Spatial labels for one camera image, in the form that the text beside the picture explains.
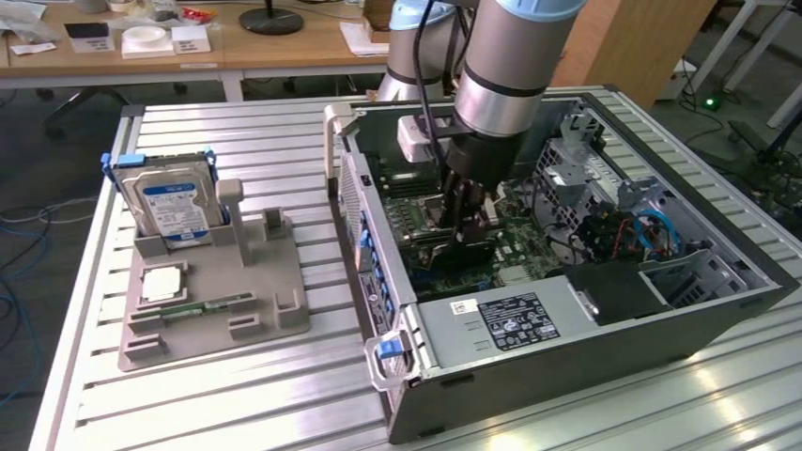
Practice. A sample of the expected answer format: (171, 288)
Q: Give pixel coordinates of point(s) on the stack of white papers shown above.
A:
(363, 40)

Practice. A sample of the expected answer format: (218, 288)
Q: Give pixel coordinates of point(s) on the black floor stand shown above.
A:
(761, 145)

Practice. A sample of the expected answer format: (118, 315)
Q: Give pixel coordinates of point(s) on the red small objects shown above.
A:
(195, 15)

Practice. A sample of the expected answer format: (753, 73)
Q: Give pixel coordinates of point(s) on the grey plastic parts rack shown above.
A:
(212, 338)

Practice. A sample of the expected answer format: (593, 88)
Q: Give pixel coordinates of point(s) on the clear plastic bag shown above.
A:
(26, 21)

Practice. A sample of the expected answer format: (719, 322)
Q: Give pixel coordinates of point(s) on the green RAM stick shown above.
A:
(188, 310)

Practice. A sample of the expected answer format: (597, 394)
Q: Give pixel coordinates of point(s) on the blue case latch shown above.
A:
(387, 350)

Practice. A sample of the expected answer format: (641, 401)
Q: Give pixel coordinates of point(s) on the black round lamp base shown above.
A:
(271, 21)

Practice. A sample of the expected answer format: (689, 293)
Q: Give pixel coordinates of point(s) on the CPU socket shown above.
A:
(433, 209)

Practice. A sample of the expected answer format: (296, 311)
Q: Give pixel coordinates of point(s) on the white box with black top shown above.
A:
(91, 37)

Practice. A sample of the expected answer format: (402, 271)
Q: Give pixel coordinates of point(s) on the open black PC case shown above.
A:
(563, 376)

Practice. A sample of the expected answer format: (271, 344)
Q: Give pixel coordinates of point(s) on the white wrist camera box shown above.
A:
(414, 141)

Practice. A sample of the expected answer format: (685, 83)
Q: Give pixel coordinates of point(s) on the white desk frame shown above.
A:
(726, 42)

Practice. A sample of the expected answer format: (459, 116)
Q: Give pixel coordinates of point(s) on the silver CPU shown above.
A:
(159, 284)

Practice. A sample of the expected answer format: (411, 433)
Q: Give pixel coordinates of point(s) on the metal disk bay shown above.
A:
(707, 272)

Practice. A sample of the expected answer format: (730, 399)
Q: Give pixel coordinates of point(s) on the hard disk in blue carrier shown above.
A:
(170, 206)

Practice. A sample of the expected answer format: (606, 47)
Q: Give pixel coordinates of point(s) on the green indicator light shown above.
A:
(710, 101)

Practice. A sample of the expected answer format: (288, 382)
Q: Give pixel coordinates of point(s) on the brown cardboard box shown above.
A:
(377, 14)

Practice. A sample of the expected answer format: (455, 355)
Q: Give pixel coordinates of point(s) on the grey power supply unit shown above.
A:
(451, 338)

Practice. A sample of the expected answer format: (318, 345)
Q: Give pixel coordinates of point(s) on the black installed RAM stick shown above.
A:
(426, 238)

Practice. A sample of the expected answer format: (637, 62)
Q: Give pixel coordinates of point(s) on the long wooden desk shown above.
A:
(282, 51)

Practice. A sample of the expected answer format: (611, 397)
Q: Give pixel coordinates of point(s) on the metal socket cover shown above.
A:
(493, 209)

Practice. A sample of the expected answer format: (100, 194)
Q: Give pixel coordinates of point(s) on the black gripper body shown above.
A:
(482, 157)

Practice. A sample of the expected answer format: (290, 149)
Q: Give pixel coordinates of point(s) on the plain white box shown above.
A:
(191, 40)

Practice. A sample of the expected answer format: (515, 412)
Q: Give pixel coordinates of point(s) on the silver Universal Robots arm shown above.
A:
(507, 61)

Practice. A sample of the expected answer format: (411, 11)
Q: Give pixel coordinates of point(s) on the wooden cabinet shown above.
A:
(639, 47)

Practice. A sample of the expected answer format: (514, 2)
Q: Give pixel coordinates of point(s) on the green motherboard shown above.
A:
(526, 244)

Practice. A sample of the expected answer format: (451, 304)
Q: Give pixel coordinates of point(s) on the white box with tape roll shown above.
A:
(147, 42)

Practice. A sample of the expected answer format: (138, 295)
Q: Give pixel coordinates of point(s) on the small white paper slip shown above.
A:
(31, 48)

